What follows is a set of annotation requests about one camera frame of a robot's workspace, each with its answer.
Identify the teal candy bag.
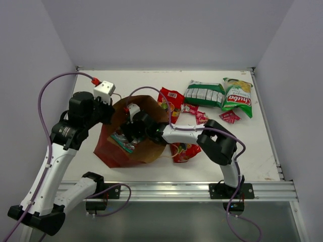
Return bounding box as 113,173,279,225
111,132,140,153

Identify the red paper bag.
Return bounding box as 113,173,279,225
93,95,168,168

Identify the red fruit candy bag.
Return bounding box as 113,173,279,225
157,87,185,124
170,143,201,163

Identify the small pink candy packet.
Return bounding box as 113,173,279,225
181,103,198,115

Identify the green white snack pack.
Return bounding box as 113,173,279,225
184,80,225,107

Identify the small red candy packet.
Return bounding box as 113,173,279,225
219,110,241,124

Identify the green Chuba chips bag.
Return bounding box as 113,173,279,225
222,78,253,118

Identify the small red sachet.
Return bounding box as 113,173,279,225
195,111,209,125

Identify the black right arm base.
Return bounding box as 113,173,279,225
208,180,255,215

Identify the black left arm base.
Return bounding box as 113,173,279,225
85,183,121,214

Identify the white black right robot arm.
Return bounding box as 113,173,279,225
120,110,246,198

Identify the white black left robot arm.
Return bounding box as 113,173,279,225
8,91,115,236

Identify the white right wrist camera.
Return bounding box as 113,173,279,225
127,103,140,116

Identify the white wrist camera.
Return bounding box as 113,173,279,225
93,81,116,100
127,103,140,116

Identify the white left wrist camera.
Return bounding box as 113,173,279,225
93,81,116,100

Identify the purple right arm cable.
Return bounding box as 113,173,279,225
123,86,247,217

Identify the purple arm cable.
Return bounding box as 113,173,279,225
0,72,101,242
123,86,247,217

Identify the aluminium rail frame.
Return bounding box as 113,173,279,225
58,180,299,202

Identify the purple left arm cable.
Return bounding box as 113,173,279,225
0,72,101,242

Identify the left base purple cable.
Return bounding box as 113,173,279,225
87,183,132,218

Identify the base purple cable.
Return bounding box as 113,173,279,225
224,186,262,242
87,183,132,218

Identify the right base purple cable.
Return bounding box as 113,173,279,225
224,186,262,242

